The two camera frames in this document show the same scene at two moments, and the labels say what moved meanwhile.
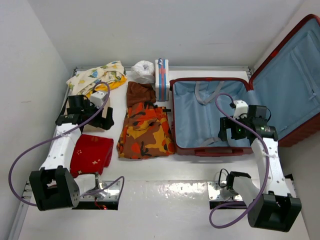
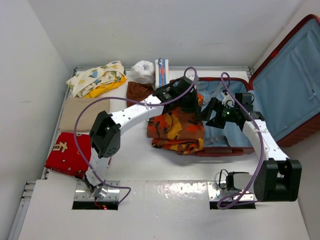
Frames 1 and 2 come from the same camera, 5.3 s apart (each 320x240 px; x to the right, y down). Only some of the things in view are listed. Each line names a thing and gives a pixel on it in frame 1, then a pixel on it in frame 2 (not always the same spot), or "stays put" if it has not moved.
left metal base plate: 111,193 stays put
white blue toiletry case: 162,86 stays put
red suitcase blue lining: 287,86 stays put
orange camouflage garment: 147,131 → 175,131
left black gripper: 102,122 → 194,107
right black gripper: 226,122 → 206,113
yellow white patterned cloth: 99,79 stays put
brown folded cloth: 139,93 stays put
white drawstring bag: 142,71 stays put
